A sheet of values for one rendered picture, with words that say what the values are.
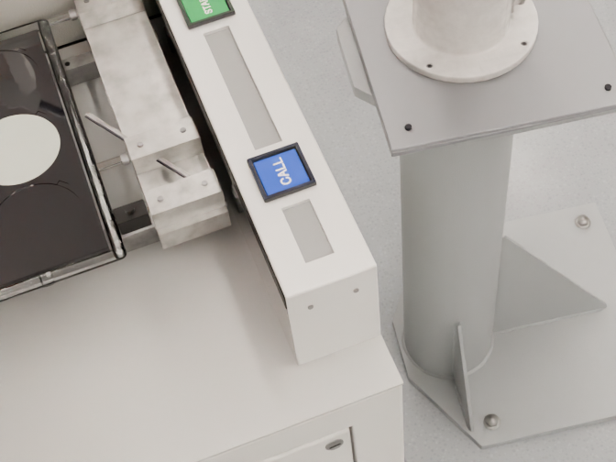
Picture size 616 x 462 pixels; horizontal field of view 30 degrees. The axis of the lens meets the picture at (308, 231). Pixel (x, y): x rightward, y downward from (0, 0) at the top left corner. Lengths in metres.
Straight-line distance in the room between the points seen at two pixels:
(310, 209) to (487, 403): 1.00
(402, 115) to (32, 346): 0.50
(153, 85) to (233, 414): 0.42
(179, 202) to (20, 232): 0.17
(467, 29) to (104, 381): 0.58
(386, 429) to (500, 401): 0.82
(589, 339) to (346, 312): 1.06
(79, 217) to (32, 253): 0.06
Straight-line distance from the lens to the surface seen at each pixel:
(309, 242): 1.13
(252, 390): 1.20
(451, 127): 1.36
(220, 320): 1.25
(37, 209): 1.28
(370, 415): 1.24
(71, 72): 1.47
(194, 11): 1.33
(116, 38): 1.44
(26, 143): 1.34
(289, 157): 1.18
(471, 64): 1.41
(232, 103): 1.24
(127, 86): 1.39
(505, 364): 2.12
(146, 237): 1.30
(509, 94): 1.40
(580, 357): 2.14
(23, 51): 1.44
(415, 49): 1.43
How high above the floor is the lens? 1.90
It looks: 56 degrees down
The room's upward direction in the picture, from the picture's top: 8 degrees counter-clockwise
